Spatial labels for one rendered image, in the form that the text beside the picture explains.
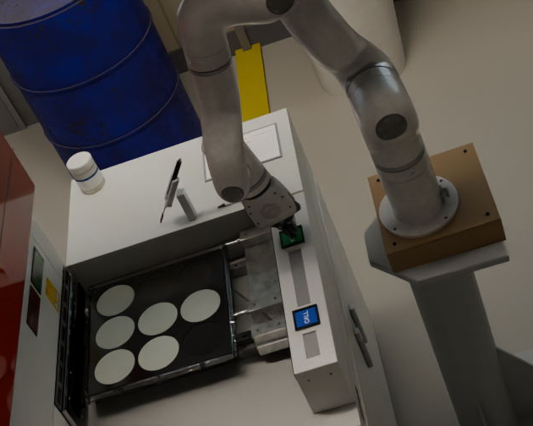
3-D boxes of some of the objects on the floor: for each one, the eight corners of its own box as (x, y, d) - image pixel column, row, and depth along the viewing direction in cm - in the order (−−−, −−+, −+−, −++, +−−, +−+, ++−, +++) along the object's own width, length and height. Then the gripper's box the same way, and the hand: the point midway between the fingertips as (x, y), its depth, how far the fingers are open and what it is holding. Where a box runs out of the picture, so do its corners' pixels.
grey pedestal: (590, 335, 317) (548, 129, 265) (640, 456, 284) (605, 248, 231) (425, 381, 325) (353, 189, 273) (455, 505, 291) (380, 313, 239)
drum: (200, 92, 482) (117, -87, 423) (211, 173, 435) (120, -15, 376) (75, 137, 489) (-24, -33, 430) (74, 222, 442) (-37, 44, 383)
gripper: (280, 157, 235) (320, 209, 246) (222, 188, 239) (265, 237, 250) (283, 177, 229) (324, 230, 240) (225, 209, 233) (267, 259, 244)
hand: (289, 228), depth 244 cm, fingers closed
